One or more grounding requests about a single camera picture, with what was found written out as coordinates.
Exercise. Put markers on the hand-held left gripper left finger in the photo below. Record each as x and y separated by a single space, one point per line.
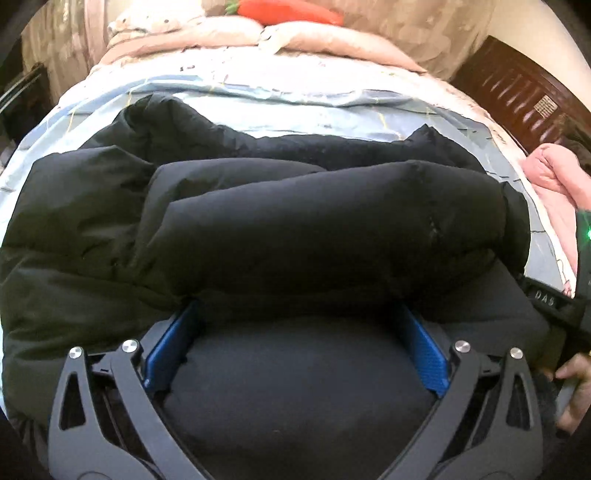
168 346

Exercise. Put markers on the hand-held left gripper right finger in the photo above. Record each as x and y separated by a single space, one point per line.
427 355

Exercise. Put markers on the black hooded puffer jacket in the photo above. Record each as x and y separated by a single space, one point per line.
277 230

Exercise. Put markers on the person's right hand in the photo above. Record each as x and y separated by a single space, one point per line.
575 401

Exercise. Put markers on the pink folded quilt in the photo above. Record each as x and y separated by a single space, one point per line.
341 46
549 184

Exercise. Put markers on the dark wooden headboard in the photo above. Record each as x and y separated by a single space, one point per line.
512 92

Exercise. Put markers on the blue checked blanket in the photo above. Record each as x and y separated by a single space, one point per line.
286 99

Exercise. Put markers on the pink pillow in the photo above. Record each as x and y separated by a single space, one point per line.
194 39

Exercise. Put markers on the floral lace curtain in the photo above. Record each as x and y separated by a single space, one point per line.
415 32

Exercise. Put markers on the white floral pillow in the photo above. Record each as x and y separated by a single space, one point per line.
147 21

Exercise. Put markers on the orange carrot plush toy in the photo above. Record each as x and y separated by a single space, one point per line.
286 10

